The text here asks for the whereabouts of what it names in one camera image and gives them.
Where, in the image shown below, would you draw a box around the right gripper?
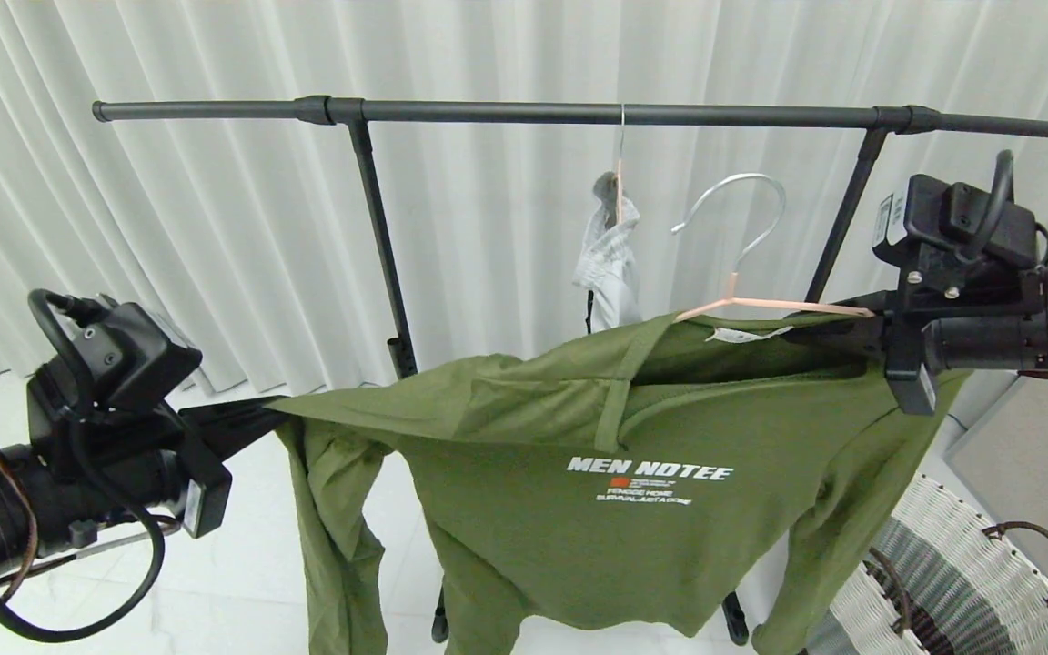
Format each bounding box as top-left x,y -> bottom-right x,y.
879,264 -> 1048,418

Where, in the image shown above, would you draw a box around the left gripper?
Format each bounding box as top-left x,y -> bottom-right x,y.
28,414 -> 234,547

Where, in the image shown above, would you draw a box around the pink clothes hanger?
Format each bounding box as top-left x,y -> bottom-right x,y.
613,103 -> 627,228
670,173 -> 878,325

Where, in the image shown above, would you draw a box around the pale grey shorts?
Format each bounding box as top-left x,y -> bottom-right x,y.
572,171 -> 645,336

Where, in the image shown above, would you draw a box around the green garment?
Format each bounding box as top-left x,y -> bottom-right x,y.
265,309 -> 971,655

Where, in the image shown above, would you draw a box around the white laundry basket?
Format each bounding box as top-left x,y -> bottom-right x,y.
801,473 -> 1048,655

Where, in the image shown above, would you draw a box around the black clothes rack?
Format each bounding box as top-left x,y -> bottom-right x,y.
92,95 -> 1048,647

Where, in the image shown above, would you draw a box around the black cable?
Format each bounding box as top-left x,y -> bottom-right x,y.
956,150 -> 1048,269
0,288 -> 167,645

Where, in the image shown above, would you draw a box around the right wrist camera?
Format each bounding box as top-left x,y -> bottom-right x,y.
870,173 -> 1039,297

